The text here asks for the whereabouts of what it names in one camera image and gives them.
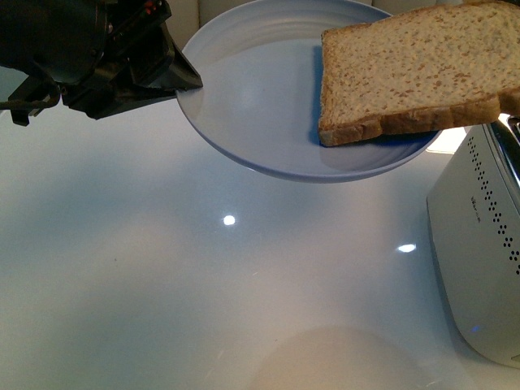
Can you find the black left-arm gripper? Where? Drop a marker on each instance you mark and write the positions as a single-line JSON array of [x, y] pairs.
[[91, 56]]

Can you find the light blue plate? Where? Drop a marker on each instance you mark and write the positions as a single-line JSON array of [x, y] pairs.
[[261, 69]]

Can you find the brown bread slice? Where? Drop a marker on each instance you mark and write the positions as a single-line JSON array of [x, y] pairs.
[[425, 70]]

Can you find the white chrome-top toaster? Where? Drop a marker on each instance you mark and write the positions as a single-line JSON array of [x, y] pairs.
[[473, 212]]

